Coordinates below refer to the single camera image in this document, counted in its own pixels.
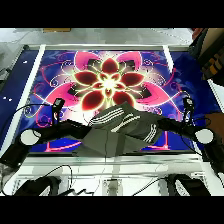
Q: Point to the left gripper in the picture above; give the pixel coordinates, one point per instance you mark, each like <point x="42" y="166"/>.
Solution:
<point x="76" y="127"/>

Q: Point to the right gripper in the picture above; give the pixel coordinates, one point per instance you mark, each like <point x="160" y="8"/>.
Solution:
<point x="168" y="126"/>

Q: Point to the grey striped garment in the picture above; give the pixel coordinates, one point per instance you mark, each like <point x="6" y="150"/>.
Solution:
<point x="123" y="133"/>

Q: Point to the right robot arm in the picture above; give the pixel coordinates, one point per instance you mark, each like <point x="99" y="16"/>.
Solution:
<point x="213" y="150"/>

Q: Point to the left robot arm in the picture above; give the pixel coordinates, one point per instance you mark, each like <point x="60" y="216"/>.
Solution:
<point x="20" y="150"/>

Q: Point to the heap of clothes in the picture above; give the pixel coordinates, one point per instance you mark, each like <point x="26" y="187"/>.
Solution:
<point x="208" y="56"/>

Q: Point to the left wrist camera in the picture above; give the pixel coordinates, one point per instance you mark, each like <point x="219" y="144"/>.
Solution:
<point x="57" y="103"/>

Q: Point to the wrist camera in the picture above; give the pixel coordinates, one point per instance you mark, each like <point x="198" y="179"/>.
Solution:
<point x="57" y="103"/>
<point x="187" y="102"/>

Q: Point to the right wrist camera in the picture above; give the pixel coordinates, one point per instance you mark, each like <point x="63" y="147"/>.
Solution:
<point x="187" y="102"/>

